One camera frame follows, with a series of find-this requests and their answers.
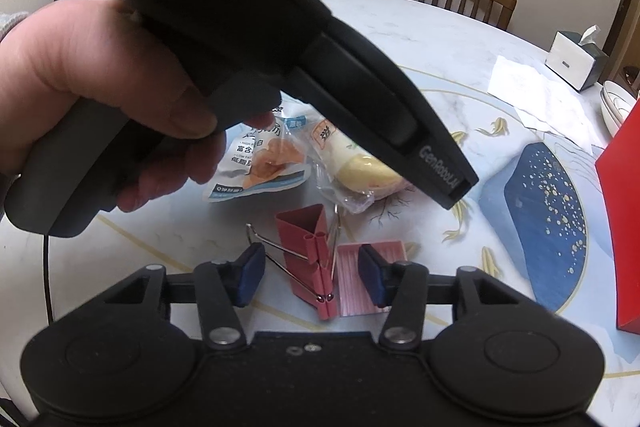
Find white paper sheets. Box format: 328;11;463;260
487;56;606;153

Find pink ribbed card pack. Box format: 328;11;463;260
335;239;407;318

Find person's left hand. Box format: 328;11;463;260
1;0;224;211

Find blueberry bread packet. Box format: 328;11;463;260
299;113;411;215

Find stacked white plates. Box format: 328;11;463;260
600;80;637;136

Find red binder clip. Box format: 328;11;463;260
246;204;338;321

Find red cardboard box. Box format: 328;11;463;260
596;103;640;334

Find white tissue box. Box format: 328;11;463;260
544;25;608;92

